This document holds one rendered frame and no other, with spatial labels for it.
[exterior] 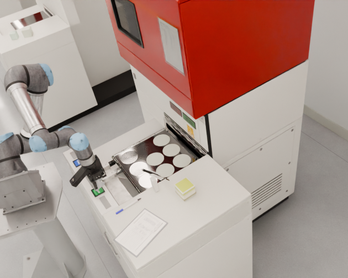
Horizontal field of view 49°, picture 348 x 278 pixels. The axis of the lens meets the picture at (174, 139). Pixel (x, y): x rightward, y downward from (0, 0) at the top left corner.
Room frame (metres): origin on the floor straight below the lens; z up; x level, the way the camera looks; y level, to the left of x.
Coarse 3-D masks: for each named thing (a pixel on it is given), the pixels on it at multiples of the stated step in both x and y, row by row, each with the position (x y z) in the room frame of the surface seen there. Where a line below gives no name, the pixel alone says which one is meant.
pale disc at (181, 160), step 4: (176, 156) 1.48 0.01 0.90; (180, 156) 1.48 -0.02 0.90; (184, 156) 1.47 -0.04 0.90; (188, 156) 1.47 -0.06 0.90; (176, 160) 1.46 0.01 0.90; (180, 160) 1.45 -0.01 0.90; (184, 160) 1.44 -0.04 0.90; (188, 160) 1.44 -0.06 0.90; (176, 164) 1.42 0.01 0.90; (180, 164) 1.42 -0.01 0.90; (184, 164) 1.41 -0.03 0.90
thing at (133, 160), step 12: (144, 144) 1.63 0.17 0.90; (168, 144) 1.59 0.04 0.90; (120, 156) 1.57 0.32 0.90; (132, 156) 1.55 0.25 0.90; (144, 156) 1.53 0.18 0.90; (168, 156) 1.50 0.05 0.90; (192, 156) 1.46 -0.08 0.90; (132, 168) 1.46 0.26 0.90; (144, 168) 1.44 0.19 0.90; (156, 168) 1.42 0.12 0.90; (180, 168) 1.39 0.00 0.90; (144, 180) 1.36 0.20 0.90; (156, 180) 1.34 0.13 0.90
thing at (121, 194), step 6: (114, 180) 1.41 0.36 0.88; (108, 186) 1.38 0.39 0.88; (114, 186) 1.37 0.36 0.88; (120, 186) 1.36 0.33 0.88; (114, 192) 1.33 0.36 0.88; (120, 192) 1.32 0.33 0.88; (126, 192) 1.32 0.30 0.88; (114, 198) 1.29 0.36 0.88; (120, 198) 1.28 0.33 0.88; (126, 198) 1.28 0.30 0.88; (120, 204) 1.24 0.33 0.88
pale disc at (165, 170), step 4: (164, 164) 1.44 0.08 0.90; (168, 164) 1.43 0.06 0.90; (160, 168) 1.42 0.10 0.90; (164, 168) 1.41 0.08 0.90; (168, 168) 1.41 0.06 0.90; (172, 168) 1.40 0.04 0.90; (156, 172) 1.40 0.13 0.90; (160, 172) 1.39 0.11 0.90; (164, 172) 1.39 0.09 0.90; (168, 172) 1.38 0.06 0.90; (172, 172) 1.37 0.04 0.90; (164, 176) 1.36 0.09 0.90; (168, 176) 1.35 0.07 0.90
